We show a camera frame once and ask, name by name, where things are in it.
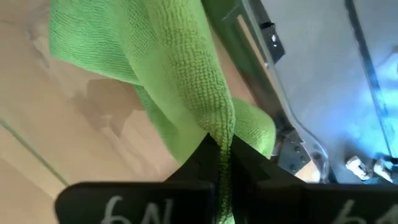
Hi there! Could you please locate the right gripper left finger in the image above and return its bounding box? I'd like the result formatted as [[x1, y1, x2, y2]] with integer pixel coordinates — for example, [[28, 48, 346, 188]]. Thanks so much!
[[55, 133, 219, 224]]

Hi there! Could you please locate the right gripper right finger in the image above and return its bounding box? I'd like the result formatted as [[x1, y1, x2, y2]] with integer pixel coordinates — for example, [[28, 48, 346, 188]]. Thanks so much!
[[231, 135, 398, 224]]

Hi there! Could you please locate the bright green microfiber towel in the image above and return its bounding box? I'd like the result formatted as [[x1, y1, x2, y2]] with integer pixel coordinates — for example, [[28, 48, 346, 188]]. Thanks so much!
[[49, 0, 277, 224]]

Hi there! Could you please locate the person's shoe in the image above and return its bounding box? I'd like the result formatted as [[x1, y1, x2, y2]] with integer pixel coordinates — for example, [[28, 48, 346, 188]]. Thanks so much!
[[345, 155, 373, 182], [373, 158, 395, 184]]

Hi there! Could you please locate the black aluminium table frame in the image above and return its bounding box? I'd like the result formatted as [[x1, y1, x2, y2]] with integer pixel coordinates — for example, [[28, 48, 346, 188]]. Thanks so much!
[[201, 0, 312, 175]]

